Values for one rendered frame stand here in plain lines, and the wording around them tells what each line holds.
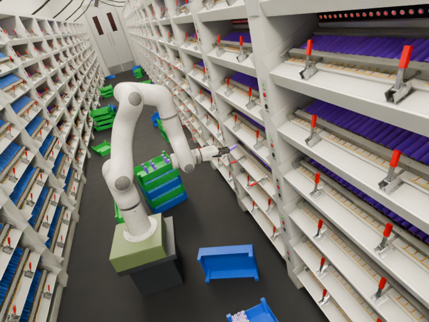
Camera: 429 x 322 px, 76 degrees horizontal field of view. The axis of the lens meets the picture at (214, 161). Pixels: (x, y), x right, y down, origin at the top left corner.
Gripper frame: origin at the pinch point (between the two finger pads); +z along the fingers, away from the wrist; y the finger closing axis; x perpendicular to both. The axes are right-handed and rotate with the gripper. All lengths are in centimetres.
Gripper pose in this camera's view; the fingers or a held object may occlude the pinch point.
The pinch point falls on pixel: (225, 150)
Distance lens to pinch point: 158.9
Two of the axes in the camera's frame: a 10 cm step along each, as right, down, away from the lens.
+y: -3.1, -4.0, 8.6
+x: 0.8, 8.9, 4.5
